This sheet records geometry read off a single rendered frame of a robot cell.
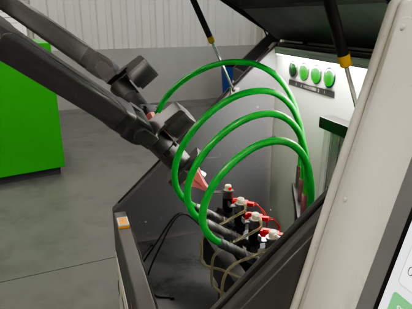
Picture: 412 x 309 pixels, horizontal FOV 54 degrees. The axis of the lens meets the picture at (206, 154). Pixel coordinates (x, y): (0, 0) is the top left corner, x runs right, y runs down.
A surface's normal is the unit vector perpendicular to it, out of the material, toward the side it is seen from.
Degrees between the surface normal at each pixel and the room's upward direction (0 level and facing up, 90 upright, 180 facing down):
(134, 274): 0
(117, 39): 90
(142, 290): 0
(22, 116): 90
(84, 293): 0
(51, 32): 71
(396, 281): 76
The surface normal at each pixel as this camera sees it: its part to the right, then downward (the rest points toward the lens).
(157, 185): 0.32, 0.30
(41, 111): 0.52, 0.28
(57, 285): 0.00, -0.95
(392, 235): -0.92, -0.13
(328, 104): -0.95, 0.10
